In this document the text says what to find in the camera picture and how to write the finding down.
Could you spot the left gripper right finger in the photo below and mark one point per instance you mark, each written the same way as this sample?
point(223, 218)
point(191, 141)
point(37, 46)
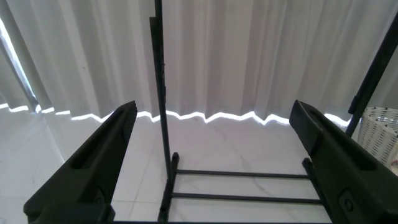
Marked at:
point(373, 193)

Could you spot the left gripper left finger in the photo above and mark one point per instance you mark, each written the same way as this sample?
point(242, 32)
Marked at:
point(77, 193)

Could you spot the white laundry basket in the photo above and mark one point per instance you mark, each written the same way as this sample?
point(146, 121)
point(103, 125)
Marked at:
point(377, 133)

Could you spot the black clothes rack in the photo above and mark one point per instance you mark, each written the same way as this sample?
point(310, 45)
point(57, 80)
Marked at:
point(160, 93)

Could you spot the white curtain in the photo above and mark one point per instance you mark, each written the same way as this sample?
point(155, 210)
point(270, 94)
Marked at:
point(233, 62)

